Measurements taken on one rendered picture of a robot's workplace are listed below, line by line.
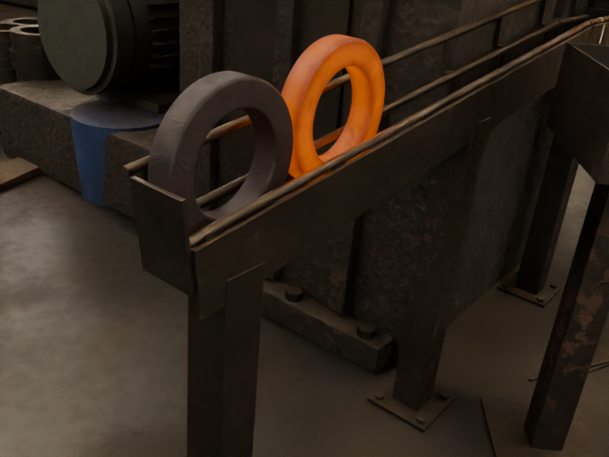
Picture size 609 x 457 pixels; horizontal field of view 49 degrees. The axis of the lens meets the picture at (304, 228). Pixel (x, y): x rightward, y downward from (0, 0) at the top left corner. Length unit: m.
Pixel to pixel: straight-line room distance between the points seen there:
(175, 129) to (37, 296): 1.12
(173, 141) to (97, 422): 0.80
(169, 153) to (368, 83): 0.32
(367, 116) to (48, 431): 0.81
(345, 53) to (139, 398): 0.83
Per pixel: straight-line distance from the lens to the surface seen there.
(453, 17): 1.22
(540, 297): 1.85
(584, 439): 1.45
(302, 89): 0.75
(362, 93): 0.87
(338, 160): 0.80
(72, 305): 1.66
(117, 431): 1.31
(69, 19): 2.15
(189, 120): 0.63
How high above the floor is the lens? 0.89
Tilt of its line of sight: 26 degrees down
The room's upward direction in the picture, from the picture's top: 5 degrees clockwise
